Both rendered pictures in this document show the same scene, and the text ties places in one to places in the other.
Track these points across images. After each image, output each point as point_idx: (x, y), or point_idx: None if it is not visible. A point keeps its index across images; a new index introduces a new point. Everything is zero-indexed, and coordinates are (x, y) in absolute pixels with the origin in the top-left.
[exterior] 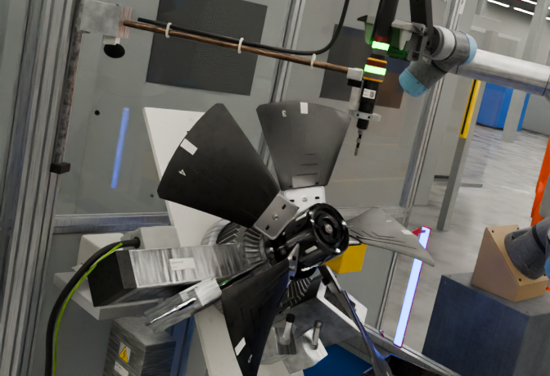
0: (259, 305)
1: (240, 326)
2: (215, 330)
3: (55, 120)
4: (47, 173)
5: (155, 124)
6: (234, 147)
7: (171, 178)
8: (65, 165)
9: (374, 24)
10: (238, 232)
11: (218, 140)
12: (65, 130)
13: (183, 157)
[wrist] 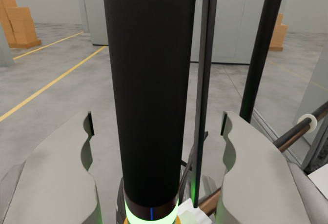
0: (120, 211)
1: (118, 200)
2: None
3: (314, 141)
4: (301, 168)
5: (317, 179)
6: (188, 164)
7: (190, 152)
8: (309, 173)
9: (193, 146)
10: None
11: (193, 151)
12: (322, 155)
13: (193, 146)
